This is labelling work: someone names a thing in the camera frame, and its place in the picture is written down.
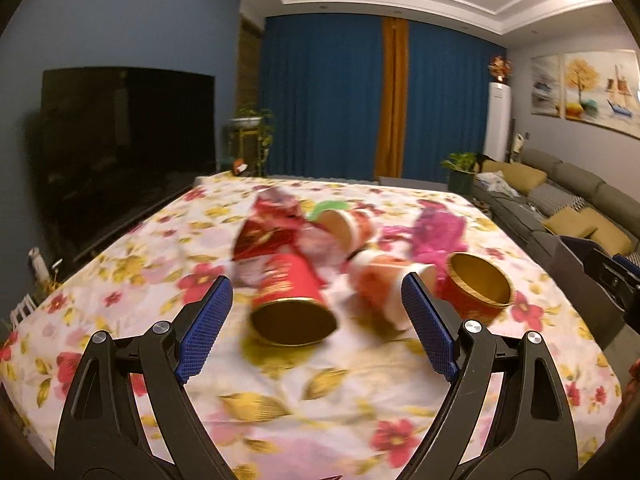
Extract trailing green potted plant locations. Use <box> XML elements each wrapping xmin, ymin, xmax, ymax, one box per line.
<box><xmin>227</xmin><ymin>106</ymin><xmax>276</xmax><ymax>173</ymax></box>

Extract white handheld appliance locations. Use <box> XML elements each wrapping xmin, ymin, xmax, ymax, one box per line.
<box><xmin>510</xmin><ymin>132</ymin><xmax>531</xmax><ymax>163</ymax></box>

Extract dark grey bin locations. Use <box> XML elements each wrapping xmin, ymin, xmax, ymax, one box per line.
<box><xmin>550</xmin><ymin>235</ymin><xmax>628</xmax><ymax>351</ymax></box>

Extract orange flower arrangement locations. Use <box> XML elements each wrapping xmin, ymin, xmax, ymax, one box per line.
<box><xmin>489</xmin><ymin>55</ymin><xmax>512</xmax><ymax>83</ymax></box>

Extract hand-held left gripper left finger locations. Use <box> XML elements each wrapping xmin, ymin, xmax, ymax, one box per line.
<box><xmin>54</xmin><ymin>275</ymin><xmax>236</xmax><ymax>480</ymax></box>

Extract brown wooden panel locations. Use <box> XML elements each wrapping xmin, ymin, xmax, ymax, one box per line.
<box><xmin>237</xmin><ymin>15</ymin><xmax>266</xmax><ymax>176</ymax></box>

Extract white clothes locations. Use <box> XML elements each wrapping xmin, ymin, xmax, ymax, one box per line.
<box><xmin>475</xmin><ymin>170</ymin><xmax>521</xmax><ymax>196</ymax></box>

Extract white standing air conditioner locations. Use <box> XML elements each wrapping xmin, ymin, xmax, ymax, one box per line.
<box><xmin>484</xmin><ymin>82</ymin><xmax>513</xmax><ymax>163</ymax></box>

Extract leafy plant in green pot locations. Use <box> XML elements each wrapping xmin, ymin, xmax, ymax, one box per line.
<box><xmin>441</xmin><ymin>152</ymin><xmax>478</xmax><ymax>196</ymax></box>

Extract grey sofa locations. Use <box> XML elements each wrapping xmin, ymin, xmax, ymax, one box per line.
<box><xmin>470</xmin><ymin>147</ymin><xmax>640</xmax><ymax>281</ymax></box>

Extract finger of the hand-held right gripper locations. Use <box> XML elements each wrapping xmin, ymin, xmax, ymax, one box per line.
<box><xmin>583</xmin><ymin>247</ymin><xmax>640</xmax><ymax>311</ymax></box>

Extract grey seascape wall painting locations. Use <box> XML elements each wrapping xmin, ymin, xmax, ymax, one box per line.
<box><xmin>530</xmin><ymin>55</ymin><xmax>563</xmax><ymax>118</ymax></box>

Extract orange curtain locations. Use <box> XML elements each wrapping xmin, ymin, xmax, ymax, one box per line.
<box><xmin>375</xmin><ymin>17</ymin><xmax>412</xmax><ymax>178</ymax></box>

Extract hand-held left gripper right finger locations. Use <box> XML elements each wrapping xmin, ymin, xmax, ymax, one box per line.
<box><xmin>400</xmin><ymin>272</ymin><xmax>581</xmax><ymax>480</ymax></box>

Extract yellow plant stand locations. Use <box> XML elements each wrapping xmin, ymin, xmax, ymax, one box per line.
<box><xmin>232</xmin><ymin>130</ymin><xmax>268</xmax><ymax>177</ymax></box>

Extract black television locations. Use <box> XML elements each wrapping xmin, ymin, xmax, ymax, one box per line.
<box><xmin>40</xmin><ymin>66</ymin><xmax>217</xmax><ymax>261</ymax></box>

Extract small white figurine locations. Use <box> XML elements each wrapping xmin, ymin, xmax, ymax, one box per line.
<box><xmin>27</xmin><ymin>247</ymin><xmax>53</xmax><ymax>286</ymax></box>

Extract blue curtain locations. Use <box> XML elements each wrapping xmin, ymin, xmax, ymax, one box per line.
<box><xmin>260</xmin><ymin>14</ymin><xmax>388</xmax><ymax>181</ymax></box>
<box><xmin>402</xmin><ymin>22</ymin><xmax>508</xmax><ymax>186</ymax></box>

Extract white miniature fence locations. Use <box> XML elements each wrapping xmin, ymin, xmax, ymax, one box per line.
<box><xmin>10</xmin><ymin>295</ymin><xmax>37</xmax><ymax>327</ymax></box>

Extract floral cloth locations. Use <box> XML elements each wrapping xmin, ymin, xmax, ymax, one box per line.
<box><xmin>0</xmin><ymin>172</ymin><xmax>623</xmax><ymax>480</ymax></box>

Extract black white patterned cushion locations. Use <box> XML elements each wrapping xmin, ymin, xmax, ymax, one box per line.
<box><xmin>527</xmin><ymin>182</ymin><xmax>586</xmax><ymax>216</ymax></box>

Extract large yellow cushion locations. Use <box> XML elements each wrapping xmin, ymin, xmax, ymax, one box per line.
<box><xmin>480</xmin><ymin>160</ymin><xmax>548</xmax><ymax>196</ymax></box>

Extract tree and sailboat wall painting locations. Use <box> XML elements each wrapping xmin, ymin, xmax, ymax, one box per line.
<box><xmin>564</xmin><ymin>50</ymin><xmax>640</xmax><ymax>133</ymax></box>

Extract red cylindrical can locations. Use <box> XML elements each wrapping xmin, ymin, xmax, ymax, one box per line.
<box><xmin>250</xmin><ymin>252</ymin><xmax>338</xmax><ymax>347</ymax></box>

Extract red foil wrapper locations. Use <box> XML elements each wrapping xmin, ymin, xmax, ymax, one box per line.
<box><xmin>232</xmin><ymin>187</ymin><xmax>321</xmax><ymax>286</ymax></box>

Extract pink plastic bag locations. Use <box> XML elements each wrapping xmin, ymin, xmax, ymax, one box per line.
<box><xmin>382</xmin><ymin>199</ymin><xmax>471</xmax><ymax>281</ymax></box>

